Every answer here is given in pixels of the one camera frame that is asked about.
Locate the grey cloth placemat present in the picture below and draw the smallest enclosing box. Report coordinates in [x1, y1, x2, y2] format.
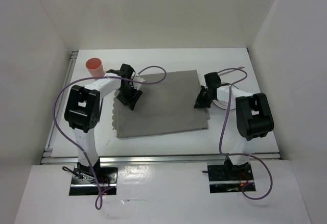
[112, 70, 209, 139]

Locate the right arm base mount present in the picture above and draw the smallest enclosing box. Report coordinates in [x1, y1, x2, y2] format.
[202, 161, 256, 193]

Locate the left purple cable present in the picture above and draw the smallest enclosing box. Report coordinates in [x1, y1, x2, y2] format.
[54, 65, 168, 211]

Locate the white patterned plate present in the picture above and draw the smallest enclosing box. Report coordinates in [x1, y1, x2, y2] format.
[213, 83, 239, 110]

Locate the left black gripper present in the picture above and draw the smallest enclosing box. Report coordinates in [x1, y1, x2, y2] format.
[116, 83, 142, 110]

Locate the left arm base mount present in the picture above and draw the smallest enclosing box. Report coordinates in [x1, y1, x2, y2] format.
[62, 166, 118, 196]

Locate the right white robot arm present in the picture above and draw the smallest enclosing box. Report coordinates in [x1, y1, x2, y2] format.
[194, 72, 274, 179]

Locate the grey table knife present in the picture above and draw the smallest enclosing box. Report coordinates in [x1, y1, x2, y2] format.
[220, 66, 245, 76]

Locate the aluminium front rail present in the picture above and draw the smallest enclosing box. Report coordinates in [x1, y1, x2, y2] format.
[40, 152, 281, 170]

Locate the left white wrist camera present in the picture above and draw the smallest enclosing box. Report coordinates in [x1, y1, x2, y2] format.
[132, 76, 145, 86]

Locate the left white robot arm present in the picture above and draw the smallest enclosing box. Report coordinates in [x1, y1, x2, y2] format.
[64, 64, 143, 183]

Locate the red plastic cup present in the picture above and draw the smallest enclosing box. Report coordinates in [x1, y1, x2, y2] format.
[85, 58, 105, 77]

